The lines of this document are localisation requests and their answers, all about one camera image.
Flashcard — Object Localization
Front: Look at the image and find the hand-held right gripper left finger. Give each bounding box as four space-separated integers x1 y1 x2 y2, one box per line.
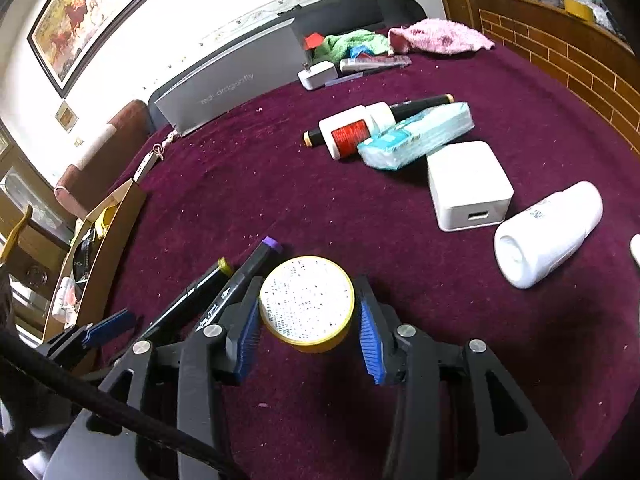
47 276 266 480

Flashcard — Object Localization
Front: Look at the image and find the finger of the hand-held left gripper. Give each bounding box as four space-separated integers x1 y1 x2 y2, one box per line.
46 309 138 367

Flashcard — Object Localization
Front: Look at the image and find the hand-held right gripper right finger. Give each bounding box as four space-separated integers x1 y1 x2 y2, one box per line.
353 275 574 480

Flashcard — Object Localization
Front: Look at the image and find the round yellow tin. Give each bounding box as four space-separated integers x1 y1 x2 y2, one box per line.
258 256 356 353

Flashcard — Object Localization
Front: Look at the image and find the shallow cardboard box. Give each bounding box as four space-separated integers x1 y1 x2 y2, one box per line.
42 179 147 347

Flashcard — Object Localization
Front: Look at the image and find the yellow snack packet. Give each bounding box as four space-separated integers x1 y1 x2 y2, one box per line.
96 204 119 239

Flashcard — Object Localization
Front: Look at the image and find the black marker purple cap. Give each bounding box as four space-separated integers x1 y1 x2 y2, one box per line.
192 235 282 333

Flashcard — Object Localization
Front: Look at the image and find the maroon table cloth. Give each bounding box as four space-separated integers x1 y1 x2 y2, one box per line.
100 42 640 480

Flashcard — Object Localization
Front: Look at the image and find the pink brown armchair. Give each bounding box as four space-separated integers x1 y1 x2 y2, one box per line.
54 99 151 220

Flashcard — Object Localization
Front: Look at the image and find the large white charger cube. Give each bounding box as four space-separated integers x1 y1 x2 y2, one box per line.
426 141 514 233

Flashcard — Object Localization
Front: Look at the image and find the white plastic bottle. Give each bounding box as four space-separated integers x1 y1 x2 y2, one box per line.
494 180 604 290

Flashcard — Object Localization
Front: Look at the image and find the white glue bottle red label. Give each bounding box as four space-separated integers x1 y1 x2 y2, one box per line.
318 102 396 162

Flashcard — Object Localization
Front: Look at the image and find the teal tissue pack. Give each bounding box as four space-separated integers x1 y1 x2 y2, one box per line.
357 102 474 170

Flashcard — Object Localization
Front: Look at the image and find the black marker orange cap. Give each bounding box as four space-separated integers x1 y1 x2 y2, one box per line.
303 93 454 149

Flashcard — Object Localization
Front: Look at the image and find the grey patterned box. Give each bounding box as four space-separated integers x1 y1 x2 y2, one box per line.
153 17 312 137

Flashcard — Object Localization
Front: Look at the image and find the small white charger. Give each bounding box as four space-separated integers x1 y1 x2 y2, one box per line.
298 61 339 92

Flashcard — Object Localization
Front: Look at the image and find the toothpaste tube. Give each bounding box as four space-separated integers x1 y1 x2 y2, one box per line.
340 55 412 74

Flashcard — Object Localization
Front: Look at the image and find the green towel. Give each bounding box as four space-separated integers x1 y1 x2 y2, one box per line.
312 29 392 62

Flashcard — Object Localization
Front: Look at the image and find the pink towel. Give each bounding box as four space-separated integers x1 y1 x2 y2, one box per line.
388 18 496 56

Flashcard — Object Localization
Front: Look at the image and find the black leather sofa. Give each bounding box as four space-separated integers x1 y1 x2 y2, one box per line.
294 0 427 37

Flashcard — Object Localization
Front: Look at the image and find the wooden cabinet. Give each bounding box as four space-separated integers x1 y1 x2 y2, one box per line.
429 0 640 153

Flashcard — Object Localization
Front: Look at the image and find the black cable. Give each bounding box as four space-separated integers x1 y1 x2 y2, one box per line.
0 332 246 480

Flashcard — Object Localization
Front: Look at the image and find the pink keychain cord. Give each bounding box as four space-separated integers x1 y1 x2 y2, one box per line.
152 129 179 161

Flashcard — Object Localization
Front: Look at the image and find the small wall plaque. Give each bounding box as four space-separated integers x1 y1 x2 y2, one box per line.
55 101 79 130

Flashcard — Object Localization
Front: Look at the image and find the framed wall painting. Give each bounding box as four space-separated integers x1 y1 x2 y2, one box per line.
27 0 201 99

